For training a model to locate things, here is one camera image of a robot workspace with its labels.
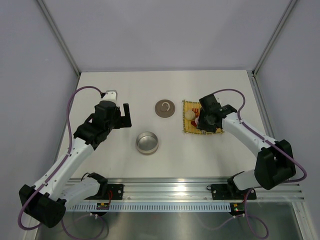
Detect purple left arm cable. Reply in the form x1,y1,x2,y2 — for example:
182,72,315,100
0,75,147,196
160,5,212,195
17,86,109,238

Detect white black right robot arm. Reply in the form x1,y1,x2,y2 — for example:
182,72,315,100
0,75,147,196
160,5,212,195
197,94,296,199

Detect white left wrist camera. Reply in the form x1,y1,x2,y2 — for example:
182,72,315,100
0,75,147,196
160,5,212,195
100,90,118,103

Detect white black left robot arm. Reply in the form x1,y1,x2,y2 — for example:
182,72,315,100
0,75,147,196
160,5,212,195
18,100,132,230

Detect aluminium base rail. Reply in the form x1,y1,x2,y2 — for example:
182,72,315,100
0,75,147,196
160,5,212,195
108,177,305,202

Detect left aluminium frame post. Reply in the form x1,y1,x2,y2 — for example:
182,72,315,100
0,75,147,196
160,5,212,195
35,0,82,80

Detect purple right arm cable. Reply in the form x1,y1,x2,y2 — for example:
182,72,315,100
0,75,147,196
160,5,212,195
196,88,308,237

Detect round steel lunch box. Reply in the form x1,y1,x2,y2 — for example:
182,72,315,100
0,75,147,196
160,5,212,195
135,131,159,155

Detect white steamed bun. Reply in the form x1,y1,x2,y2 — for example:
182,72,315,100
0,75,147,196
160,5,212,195
184,110,196,121

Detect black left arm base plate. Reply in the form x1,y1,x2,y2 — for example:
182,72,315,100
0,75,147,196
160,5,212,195
106,184,124,200

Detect perforated cable duct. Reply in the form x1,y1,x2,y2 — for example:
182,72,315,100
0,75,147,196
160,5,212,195
68,202,231,213

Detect aluminium frame post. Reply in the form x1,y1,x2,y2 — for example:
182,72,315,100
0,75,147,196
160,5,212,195
35,0,82,80
251,0,299,78

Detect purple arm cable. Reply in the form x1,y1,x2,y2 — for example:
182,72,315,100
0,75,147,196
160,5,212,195
196,88,308,237
17,86,109,238

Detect woven bamboo tray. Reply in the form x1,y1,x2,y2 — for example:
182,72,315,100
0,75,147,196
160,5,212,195
182,99,224,135

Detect right aluminium frame post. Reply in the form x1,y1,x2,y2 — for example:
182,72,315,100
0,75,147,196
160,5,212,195
251,0,299,78

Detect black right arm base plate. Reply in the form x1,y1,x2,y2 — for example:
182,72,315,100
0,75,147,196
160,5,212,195
206,183,257,201

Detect taupe round lunch box lid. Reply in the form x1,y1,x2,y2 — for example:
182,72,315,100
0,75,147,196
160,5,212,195
154,99,176,118

